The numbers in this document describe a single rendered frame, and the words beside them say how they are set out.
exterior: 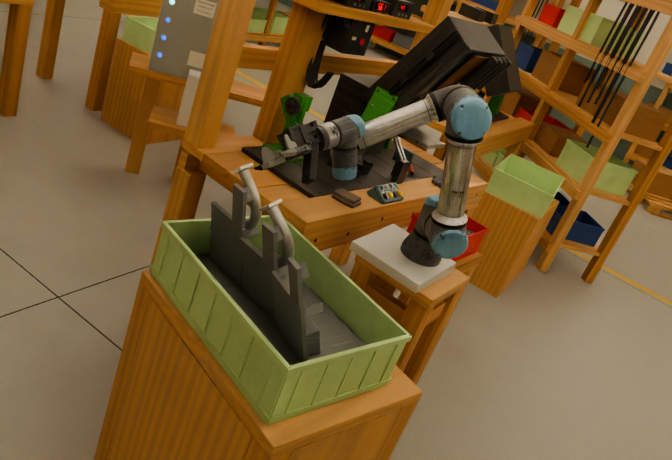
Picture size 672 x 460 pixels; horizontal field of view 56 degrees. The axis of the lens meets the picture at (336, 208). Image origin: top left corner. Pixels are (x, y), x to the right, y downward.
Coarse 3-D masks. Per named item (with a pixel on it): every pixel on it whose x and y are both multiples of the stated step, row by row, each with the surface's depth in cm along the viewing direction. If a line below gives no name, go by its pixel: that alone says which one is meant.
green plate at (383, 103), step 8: (376, 88) 273; (376, 96) 272; (384, 96) 270; (392, 96) 268; (368, 104) 274; (376, 104) 272; (384, 104) 270; (392, 104) 268; (368, 112) 273; (376, 112) 271; (384, 112) 270; (368, 120) 273
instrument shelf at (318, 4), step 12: (300, 0) 246; (312, 0) 242; (324, 0) 250; (324, 12) 245; (336, 12) 250; (348, 12) 256; (360, 12) 261; (372, 12) 271; (384, 24) 278; (396, 24) 285; (408, 24) 292; (420, 24) 300
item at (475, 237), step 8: (416, 216) 252; (472, 224) 271; (480, 224) 269; (408, 232) 256; (472, 232) 269; (480, 232) 261; (472, 240) 260; (480, 240) 268; (472, 248) 265; (464, 256) 263
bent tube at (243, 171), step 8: (240, 168) 163; (248, 168) 166; (240, 176) 165; (248, 176) 165; (248, 184) 165; (256, 192) 166; (256, 200) 165; (256, 208) 166; (256, 216) 167; (248, 224) 170; (256, 224) 170
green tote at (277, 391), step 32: (192, 224) 180; (288, 224) 198; (160, 256) 176; (192, 256) 163; (320, 256) 188; (192, 288) 164; (320, 288) 188; (352, 288) 179; (192, 320) 164; (224, 320) 154; (352, 320) 179; (384, 320) 170; (224, 352) 154; (256, 352) 145; (352, 352) 150; (384, 352) 161; (256, 384) 146; (288, 384) 140; (320, 384) 148; (352, 384) 159; (384, 384) 170; (288, 416) 147
